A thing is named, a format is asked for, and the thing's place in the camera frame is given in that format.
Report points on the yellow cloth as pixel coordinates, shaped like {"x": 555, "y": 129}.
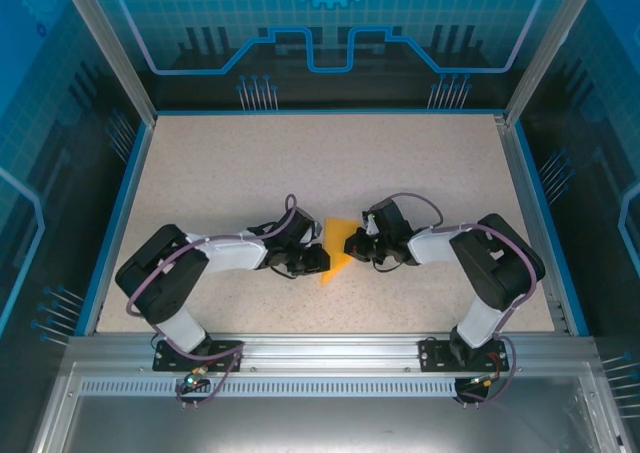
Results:
{"x": 335, "y": 238}

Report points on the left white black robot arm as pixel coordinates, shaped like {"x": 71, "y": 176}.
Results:
{"x": 235, "y": 255}

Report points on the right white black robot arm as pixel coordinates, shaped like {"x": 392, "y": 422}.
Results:
{"x": 430, "y": 248}

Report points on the grey metal tray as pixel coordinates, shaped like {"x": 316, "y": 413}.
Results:
{"x": 325, "y": 423}

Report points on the wide aluminium profile rail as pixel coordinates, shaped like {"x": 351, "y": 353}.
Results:
{"x": 325, "y": 353}

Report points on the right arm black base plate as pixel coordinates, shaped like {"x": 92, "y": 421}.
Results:
{"x": 432, "y": 355}

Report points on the slim aluminium profile rail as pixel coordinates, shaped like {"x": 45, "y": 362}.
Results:
{"x": 534, "y": 223}

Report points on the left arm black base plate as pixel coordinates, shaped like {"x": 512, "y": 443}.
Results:
{"x": 162, "y": 358}

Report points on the aluminium frame post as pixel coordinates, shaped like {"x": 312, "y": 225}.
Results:
{"x": 544, "y": 48}
{"x": 117, "y": 48}

